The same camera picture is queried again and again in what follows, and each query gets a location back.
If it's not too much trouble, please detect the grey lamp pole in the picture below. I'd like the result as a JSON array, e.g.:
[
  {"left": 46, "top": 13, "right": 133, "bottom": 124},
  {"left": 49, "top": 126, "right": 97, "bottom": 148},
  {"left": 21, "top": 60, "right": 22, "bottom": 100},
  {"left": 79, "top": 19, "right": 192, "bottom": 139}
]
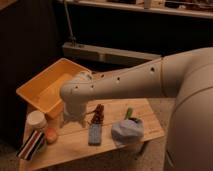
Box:
[{"left": 63, "top": 0, "right": 76, "bottom": 46}]

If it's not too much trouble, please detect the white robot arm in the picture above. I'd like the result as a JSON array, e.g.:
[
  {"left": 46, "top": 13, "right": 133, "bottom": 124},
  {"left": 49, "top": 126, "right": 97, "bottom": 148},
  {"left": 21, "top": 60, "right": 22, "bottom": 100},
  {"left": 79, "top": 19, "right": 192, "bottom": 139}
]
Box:
[{"left": 60, "top": 47, "right": 213, "bottom": 171}]

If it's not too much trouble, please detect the yellow plastic tray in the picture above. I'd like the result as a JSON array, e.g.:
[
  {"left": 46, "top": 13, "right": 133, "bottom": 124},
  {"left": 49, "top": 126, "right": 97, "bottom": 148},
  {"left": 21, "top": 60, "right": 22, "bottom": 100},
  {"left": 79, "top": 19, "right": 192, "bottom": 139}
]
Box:
[{"left": 16, "top": 58, "right": 89, "bottom": 119}]

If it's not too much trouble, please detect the blue rectangular sponge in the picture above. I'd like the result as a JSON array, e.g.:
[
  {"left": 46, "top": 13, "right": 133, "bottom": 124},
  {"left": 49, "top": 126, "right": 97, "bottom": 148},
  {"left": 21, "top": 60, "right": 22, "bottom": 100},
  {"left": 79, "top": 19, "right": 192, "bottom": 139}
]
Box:
[{"left": 88, "top": 124, "right": 102, "bottom": 145}]

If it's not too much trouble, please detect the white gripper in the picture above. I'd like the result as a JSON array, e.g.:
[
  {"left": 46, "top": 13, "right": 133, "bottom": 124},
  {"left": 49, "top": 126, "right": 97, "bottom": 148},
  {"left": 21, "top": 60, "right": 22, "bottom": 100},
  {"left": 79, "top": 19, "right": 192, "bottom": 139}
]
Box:
[{"left": 60, "top": 71, "right": 94, "bottom": 129}]

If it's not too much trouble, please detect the small orange apple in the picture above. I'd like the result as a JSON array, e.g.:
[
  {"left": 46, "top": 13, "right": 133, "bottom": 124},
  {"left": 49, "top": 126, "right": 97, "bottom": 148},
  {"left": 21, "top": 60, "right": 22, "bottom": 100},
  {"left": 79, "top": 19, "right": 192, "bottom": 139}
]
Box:
[{"left": 45, "top": 128, "right": 58, "bottom": 144}]

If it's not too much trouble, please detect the blue crumpled cloth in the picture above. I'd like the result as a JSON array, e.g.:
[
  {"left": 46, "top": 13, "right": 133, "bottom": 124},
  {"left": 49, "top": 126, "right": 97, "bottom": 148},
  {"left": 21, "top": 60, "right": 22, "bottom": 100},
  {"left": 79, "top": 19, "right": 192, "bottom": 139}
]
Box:
[{"left": 111, "top": 118, "right": 144, "bottom": 146}]

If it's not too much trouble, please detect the wooden wall shelf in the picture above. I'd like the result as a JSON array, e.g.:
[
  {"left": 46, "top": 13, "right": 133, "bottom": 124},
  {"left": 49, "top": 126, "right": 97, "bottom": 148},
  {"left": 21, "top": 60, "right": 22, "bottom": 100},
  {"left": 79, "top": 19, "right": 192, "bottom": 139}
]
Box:
[{"left": 56, "top": 0, "right": 213, "bottom": 19}]

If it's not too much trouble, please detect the green marker pen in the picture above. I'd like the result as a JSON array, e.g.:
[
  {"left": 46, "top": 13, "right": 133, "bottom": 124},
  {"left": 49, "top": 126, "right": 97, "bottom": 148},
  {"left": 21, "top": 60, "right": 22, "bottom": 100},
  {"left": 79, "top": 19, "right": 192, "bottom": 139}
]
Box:
[{"left": 125, "top": 107, "right": 133, "bottom": 119}]

